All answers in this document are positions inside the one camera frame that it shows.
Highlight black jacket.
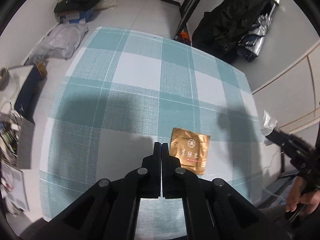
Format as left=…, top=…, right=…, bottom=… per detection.
left=191, top=0, right=273, bottom=64

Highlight black clothes pile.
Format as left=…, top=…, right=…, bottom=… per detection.
left=54, top=0, right=108, bottom=18

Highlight black cables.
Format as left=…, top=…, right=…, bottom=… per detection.
left=0, top=102, right=23, bottom=165

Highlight brown foil packet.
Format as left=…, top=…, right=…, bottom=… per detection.
left=169, top=127, right=211, bottom=176

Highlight silver folding umbrella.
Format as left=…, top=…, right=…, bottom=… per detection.
left=236, top=0, right=280, bottom=62

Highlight black sliding door frame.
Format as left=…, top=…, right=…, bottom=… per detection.
left=175, top=0, right=214, bottom=40

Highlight white cup with chopsticks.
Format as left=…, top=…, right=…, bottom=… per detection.
left=0, top=69, right=10, bottom=92

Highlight grey plastic bag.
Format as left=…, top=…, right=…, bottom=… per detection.
left=25, top=24, right=89, bottom=64

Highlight person's right hand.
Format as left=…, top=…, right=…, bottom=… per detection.
left=285, top=175, right=320, bottom=215

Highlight teal checkered tablecloth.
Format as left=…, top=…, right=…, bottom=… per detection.
left=39, top=26, right=265, bottom=240

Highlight blue cardboard box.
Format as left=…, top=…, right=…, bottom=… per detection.
left=59, top=7, right=94, bottom=24

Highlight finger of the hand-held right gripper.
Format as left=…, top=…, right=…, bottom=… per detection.
left=265, top=129, right=302, bottom=155

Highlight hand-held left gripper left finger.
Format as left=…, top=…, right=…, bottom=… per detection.
left=20, top=142, right=162, bottom=240

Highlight white tissue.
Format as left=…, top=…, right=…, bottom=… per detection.
left=260, top=110, right=278, bottom=137

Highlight navy box with white top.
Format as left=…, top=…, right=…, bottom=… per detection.
left=0, top=64, right=48, bottom=124

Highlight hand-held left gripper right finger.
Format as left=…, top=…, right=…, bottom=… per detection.
left=162, top=142, right=293, bottom=240

